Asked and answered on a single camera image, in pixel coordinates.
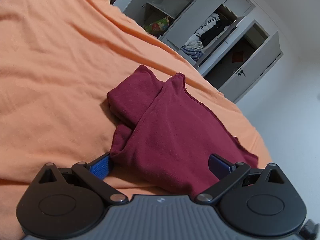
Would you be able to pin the blue striped folded cloth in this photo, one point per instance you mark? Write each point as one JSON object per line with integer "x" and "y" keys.
{"x": 192, "y": 53}

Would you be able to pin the dark hanging garment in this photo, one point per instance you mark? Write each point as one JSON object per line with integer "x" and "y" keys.
{"x": 213, "y": 32}

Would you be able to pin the colourful green red bag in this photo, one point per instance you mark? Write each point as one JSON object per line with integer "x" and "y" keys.
{"x": 158, "y": 27}

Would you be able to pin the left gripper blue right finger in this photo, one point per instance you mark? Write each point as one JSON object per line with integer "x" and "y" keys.
{"x": 229, "y": 175}

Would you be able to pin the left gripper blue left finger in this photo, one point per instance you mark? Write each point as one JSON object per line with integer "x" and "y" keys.
{"x": 92, "y": 176}

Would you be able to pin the grey built-in wardrobe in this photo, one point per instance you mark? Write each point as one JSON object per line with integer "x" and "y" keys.
{"x": 186, "y": 16}

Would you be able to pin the orange bed cover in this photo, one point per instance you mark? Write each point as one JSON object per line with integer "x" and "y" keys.
{"x": 59, "y": 59}

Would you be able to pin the pile of white clothes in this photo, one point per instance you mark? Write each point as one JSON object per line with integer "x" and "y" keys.
{"x": 193, "y": 43}

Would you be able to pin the grey room door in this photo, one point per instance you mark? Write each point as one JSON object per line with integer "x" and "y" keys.
{"x": 253, "y": 69}

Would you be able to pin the dark red long-sleeve sweater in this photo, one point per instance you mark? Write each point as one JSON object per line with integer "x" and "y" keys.
{"x": 166, "y": 136}

